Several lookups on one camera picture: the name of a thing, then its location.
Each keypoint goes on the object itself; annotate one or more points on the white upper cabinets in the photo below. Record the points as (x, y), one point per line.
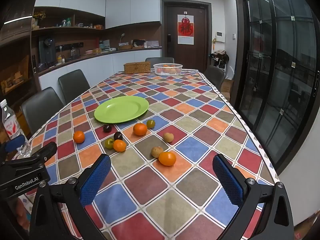
(125, 5)

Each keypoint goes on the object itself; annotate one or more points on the red and white wall poster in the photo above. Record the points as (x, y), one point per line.
(185, 28)

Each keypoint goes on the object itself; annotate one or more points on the glass kettle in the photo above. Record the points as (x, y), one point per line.
(75, 53)

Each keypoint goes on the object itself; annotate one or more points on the woven tray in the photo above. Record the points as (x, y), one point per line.
(124, 47)

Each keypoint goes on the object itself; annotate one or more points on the grey dining chair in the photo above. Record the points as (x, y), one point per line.
(73, 85)
(215, 76)
(159, 60)
(41, 108)

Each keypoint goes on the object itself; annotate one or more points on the white intercom panel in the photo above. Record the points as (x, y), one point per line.
(219, 36)

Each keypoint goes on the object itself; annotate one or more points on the black framed glass sliding door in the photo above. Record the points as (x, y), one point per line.
(275, 67)

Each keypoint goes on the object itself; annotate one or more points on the black water dispenser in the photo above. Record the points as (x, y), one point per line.
(47, 50)

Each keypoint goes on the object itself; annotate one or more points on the white desk lamp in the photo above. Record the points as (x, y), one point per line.
(122, 38)

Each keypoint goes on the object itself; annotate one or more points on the green plate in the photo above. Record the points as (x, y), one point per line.
(121, 109)

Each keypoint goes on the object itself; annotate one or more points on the orange tangerine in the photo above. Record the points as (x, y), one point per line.
(167, 158)
(79, 136)
(140, 129)
(119, 145)

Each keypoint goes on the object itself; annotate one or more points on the green plum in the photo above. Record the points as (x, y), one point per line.
(150, 123)
(109, 143)

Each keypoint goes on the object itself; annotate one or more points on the black bag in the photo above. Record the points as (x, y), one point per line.
(138, 43)

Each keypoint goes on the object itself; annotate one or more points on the cardboard box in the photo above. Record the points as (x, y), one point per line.
(227, 88)

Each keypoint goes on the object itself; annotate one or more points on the white counter cabinets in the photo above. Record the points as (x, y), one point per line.
(107, 63)

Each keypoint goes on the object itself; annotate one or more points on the pile of bags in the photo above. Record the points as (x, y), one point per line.
(220, 57)

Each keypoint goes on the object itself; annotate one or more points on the white box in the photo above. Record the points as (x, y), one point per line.
(152, 44)

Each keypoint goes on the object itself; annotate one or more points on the dark purple plum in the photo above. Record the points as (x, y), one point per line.
(107, 128)
(118, 136)

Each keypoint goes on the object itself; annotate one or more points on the brown pear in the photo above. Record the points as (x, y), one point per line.
(168, 137)
(157, 152)

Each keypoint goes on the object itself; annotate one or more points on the yellow hanging ornament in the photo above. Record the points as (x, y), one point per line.
(214, 45)

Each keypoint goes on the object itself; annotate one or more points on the yellow flowers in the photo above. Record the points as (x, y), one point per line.
(39, 15)

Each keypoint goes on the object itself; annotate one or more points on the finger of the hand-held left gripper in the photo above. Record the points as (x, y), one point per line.
(16, 141)
(46, 151)

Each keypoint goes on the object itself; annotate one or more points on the dark brown door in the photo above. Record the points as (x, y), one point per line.
(172, 52)

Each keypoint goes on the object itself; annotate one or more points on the clear water bottle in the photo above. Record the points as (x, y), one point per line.
(10, 127)

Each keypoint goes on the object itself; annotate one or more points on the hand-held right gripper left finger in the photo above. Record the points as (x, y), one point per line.
(95, 180)

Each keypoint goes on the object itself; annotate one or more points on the beige plush toy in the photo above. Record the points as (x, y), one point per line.
(34, 23)

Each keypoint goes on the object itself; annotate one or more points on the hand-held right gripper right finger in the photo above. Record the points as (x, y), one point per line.
(228, 182)

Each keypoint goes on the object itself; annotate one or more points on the woven wicker box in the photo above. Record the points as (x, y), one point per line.
(137, 68)

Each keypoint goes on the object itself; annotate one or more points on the orange box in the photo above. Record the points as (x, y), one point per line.
(98, 27)

